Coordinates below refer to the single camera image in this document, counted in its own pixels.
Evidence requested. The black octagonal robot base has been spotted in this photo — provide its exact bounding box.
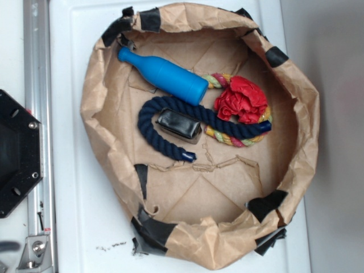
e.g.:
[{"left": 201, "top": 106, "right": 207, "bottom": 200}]
[{"left": 1, "top": 90, "right": 42, "bottom": 219}]

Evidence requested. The blue plastic bottle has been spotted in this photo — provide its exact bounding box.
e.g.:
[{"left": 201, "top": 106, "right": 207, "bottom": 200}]
[{"left": 118, "top": 47, "right": 209, "bottom": 106}]

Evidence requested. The black taped rectangular block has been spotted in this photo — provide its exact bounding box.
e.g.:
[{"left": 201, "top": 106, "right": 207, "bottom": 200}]
[{"left": 156, "top": 108, "right": 202, "bottom": 144}]

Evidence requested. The crumpled red paper ball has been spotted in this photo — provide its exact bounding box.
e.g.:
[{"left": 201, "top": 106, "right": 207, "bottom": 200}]
[{"left": 214, "top": 76, "right": 268, "bottom": 124}]

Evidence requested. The brown paper bag bin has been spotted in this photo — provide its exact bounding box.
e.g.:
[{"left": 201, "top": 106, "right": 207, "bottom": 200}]
[{"left": 80, "top": 3, "right": 320, "bottom": 270}]

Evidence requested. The dark navy blue rope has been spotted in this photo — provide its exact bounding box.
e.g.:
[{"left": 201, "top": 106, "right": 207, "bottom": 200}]
[{"left": 138, "top": 96, "right": 273, "bottom": 164}]

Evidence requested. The multicoloured rope ring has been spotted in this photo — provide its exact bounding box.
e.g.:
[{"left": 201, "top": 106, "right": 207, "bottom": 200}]
[{"left": 201, "top": 72, "right": 274, "bottom": 148}]

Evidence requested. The aluminium extrusion rail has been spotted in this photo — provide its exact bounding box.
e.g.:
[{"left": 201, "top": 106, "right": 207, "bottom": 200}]
[{"left": 23, "top": 1, "right": 58, "bottom": 272}]

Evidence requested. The metal corner bracket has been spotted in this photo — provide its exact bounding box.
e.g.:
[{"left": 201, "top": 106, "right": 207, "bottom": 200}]
[{"left": 16, "top": 235, "right": 53, "bottom": 272}]

